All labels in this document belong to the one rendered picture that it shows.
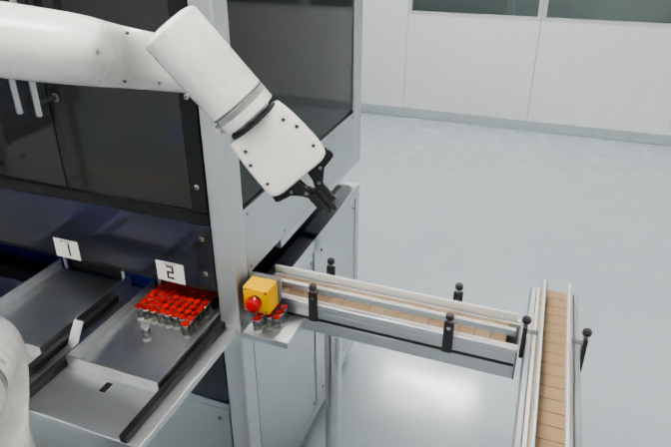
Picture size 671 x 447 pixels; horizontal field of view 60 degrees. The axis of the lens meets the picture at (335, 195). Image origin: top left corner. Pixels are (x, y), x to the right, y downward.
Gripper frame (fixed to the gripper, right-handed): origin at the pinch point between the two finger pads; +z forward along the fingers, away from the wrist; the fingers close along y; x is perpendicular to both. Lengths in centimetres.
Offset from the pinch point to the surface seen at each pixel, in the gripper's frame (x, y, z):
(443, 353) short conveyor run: 41, -9, 65
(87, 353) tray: 52, -76, 9
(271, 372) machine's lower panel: 73, -57, 57
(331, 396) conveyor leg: 63, -45, 70
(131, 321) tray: 63, -69, 13
